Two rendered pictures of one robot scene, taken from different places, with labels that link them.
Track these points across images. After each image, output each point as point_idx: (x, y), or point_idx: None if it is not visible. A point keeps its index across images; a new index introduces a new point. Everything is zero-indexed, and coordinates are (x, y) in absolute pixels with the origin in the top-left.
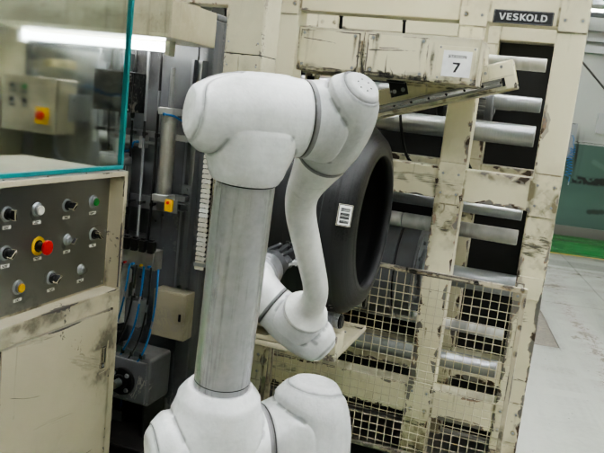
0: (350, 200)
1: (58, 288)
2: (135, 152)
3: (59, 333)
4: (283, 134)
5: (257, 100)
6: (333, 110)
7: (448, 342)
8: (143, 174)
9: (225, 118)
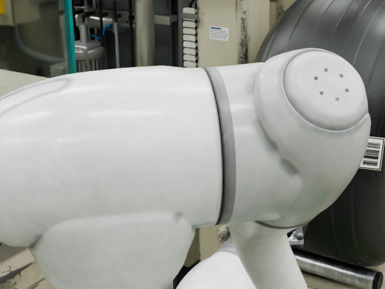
0: (379, 129)
1: (6, 247)
2: (113, 34)
3: None
4: (154, 213)
5: (86, 157)
6: (261, 147)
7: None
8: (126, 62)
9: (21, 202)
